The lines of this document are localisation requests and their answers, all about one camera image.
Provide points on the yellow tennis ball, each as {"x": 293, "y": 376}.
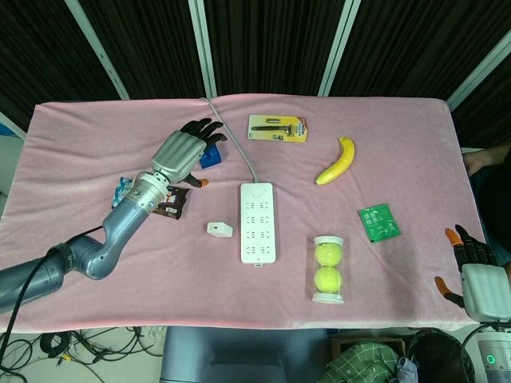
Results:
{"x": 328, "y": 255}
{"x": 328, "y": 279}

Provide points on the yellow banana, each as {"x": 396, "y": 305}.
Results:
{"x": 344, "y": 159}

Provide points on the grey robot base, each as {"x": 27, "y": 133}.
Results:
{"x": 239, "y": 355}

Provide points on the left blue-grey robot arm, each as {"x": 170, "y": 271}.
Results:
{"x": 120, "y": 223}

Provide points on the blue toy building brick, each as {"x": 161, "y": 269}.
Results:
{"x": 211, "y": 159}

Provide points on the white power strip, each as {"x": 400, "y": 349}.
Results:
{"x": 258, "y": 223}

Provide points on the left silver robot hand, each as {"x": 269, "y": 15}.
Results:
{"x": 177, "y": 153}

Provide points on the green tea sachet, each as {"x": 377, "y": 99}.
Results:
{"x": 379, "y": 222}

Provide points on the green plaid cloth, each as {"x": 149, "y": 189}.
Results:
{"x": 359, "y": 365}

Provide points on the brown cardboard box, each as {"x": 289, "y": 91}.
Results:
{"x": 339, "y": 345}

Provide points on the dark chocolate snack packet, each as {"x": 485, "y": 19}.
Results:
{"x": 175, "y": 202}

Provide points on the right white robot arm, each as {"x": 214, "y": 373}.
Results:
{"x": 493, "y": 353}

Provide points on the yellow razor blister pack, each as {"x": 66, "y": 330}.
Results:
{"x": 279, "y": 128}

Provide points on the person's bare foot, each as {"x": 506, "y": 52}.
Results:
{"x": 485, "y": 157}

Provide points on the black trash bin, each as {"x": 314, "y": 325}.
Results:
{"x": 439, "y": 355}

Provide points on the clear tennis ball tube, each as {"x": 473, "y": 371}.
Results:
{"x": 328, "y": 297}

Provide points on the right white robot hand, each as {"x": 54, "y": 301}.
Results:
{"x": 485, "y": 287}

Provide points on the pink table cloth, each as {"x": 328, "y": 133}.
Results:
{"x": 399, "y": 167}

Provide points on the small white plug adapter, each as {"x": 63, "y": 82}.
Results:
{"x": 219, "y": 230}

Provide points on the white partition frame post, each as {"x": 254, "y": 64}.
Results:
{"x": 101, "y": 56}
{"x": 479, "y": 76}
{"x": 203, "y": 48}
{"x": 337, "y": 52}

